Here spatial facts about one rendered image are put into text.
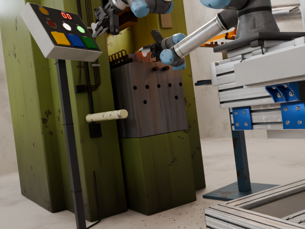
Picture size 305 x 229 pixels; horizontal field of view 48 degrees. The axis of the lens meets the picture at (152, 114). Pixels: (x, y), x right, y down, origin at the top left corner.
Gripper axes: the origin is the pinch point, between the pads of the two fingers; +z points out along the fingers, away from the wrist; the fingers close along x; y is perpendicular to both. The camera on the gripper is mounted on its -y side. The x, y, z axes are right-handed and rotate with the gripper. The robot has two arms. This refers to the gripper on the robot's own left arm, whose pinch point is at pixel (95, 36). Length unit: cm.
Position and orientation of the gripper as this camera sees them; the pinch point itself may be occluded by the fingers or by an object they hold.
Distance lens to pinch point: 184.3
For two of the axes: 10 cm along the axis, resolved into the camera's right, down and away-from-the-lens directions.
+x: -5.2, 0.7, -8.5
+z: -6.7, 5.8, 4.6
